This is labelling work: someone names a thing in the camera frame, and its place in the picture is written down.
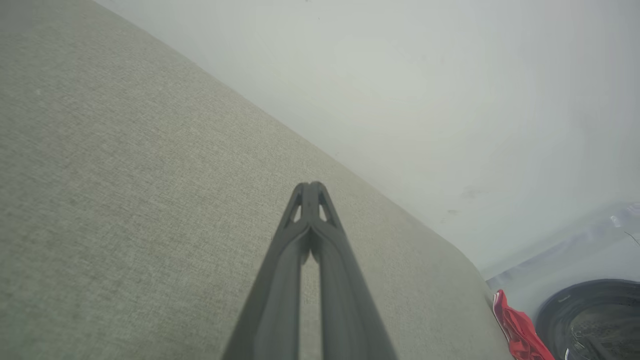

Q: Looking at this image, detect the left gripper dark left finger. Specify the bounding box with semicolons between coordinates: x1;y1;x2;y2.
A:
222;182;314;360

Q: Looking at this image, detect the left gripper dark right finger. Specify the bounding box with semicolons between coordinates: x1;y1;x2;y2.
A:
311;181;399;360

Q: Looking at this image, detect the grey metal pipe frame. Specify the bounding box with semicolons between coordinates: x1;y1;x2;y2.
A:
486;200;640;301

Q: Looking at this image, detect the red and white shirt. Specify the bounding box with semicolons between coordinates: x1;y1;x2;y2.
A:
492;289;556;360

